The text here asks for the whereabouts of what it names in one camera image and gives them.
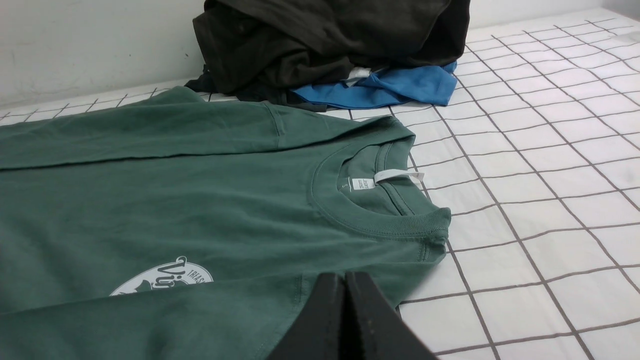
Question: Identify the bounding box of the blue shirt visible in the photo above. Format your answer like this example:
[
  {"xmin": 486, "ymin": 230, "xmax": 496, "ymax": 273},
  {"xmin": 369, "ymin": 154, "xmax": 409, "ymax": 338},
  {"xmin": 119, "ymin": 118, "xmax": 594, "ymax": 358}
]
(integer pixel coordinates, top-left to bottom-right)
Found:
[{"xmin": 292, "ymin": 61, "xmax": 458, "ymax": 110}]

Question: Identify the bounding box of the dark grey garment pile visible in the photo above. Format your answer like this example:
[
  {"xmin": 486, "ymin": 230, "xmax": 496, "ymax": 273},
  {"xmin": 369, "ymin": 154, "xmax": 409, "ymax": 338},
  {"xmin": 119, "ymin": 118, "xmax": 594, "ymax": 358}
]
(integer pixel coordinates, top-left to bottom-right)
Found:
[{"xmin": 186, "ymin": 0, "xmax": 470, "ymax": 112}]

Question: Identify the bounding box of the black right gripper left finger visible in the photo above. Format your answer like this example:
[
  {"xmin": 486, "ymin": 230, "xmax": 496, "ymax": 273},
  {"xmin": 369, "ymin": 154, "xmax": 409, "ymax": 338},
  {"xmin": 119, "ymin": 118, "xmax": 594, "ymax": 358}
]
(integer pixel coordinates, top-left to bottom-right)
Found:
[{"xmin": 268, "ymin": 273, "xmax": 345, "ymax": 360}]

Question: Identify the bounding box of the green long-sleeved shirt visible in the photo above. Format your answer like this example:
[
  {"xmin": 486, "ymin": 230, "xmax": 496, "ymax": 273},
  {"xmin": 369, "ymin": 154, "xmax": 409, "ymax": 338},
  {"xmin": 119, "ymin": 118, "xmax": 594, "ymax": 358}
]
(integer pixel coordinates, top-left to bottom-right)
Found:
[{"xmin": 1, "ymin": 86, "xmax": 451, "ymax": 360}]

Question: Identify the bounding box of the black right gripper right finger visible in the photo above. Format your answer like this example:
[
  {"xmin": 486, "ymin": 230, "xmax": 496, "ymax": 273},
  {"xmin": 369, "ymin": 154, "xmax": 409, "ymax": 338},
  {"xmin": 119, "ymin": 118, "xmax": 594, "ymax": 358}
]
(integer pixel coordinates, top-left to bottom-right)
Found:
[{"xmin": 345, "ymin": 272, "xmax": 437, "ymax": 360}]

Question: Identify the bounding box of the white checkered table cloth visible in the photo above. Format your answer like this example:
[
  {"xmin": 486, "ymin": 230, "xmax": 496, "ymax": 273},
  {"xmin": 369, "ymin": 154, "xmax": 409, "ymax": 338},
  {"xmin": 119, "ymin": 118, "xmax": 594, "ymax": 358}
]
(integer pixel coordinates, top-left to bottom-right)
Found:
[{"xmin": 1, "ymin": 12, "xmax": 639, "ymax": 360}]

